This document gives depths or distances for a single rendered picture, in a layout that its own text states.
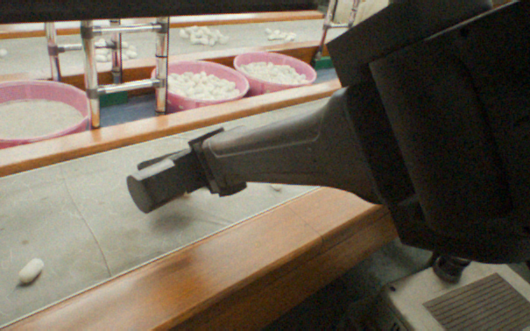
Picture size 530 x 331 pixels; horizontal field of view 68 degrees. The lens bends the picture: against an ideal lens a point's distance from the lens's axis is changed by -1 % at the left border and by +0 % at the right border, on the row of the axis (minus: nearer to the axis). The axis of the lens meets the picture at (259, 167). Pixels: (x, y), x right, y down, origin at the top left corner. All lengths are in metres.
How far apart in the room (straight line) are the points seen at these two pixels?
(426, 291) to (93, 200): 0.81
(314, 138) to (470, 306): 0.95
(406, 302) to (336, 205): 0.39
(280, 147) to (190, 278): 0.34
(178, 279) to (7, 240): 0.27
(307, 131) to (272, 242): 0.42
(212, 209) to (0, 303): 0.34
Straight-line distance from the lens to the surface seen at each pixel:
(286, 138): 0.26
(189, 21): 1.65
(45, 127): 0.96
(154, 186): 0.51
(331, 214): 0.72
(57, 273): 0.63
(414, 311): 1.05
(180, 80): 1.17
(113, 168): 0.80
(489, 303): 1.18
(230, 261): 0.60
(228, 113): 0.97
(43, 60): 1.28
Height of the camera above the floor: 1.21
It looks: 35 degrees down
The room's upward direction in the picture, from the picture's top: 11 degrees clockwise
